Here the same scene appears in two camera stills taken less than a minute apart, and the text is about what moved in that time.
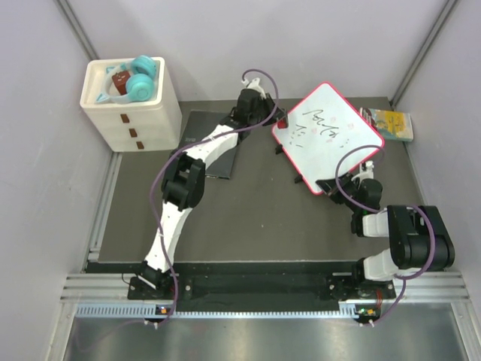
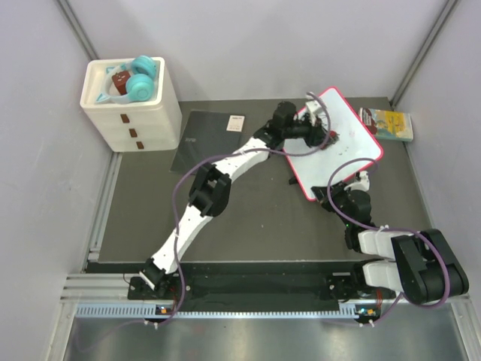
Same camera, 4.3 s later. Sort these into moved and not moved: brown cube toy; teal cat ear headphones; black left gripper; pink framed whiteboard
Moved: black left gripper; pink framed whiteboard
Not moved: brown cube toy; teal cat ear headphones
